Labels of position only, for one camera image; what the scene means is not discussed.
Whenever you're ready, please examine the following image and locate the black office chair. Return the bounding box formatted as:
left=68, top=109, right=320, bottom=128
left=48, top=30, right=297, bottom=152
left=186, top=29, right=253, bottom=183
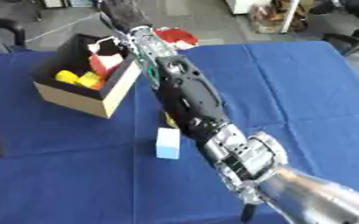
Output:
left=320, top=0, right=359, bottom=57

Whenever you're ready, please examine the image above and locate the white post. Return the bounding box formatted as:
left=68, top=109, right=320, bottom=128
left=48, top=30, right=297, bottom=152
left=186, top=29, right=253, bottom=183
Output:
left=278, top=0, right=302, bottom=35

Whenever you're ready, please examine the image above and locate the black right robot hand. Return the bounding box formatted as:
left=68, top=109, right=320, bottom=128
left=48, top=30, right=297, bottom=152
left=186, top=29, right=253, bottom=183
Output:
left=96, top=0, right=154, bottom=32

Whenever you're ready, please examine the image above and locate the light blue rectangular block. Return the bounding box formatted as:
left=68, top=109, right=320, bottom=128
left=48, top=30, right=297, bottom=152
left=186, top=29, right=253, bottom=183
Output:
left=155, top=127, right=183, bottom=160

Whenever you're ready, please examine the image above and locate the yellow block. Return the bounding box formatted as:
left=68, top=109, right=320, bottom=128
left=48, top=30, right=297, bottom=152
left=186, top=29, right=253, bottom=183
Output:
left=53, top=69, right=81, bottom=85
left=75, top=71, right=103, bottom=88

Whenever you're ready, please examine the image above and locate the black and tan cardboard box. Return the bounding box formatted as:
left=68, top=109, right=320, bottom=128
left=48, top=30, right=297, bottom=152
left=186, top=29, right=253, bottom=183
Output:
left=31, top=32, right=144, bottom=120

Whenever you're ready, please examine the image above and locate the red and white block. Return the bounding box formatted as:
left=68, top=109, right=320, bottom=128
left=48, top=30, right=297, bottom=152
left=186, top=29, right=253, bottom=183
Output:
left=88, top=52, right=126, bottom=79

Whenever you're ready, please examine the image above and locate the small yellow toy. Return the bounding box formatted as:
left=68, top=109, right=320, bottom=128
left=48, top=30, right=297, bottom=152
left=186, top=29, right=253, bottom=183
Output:
left=162, top=111, right=180, bottom=130

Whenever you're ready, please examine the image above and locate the black chair with armrest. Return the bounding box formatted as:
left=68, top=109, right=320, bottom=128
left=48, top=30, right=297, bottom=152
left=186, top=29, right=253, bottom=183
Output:
left=0, top=11, right=30, bottom=54

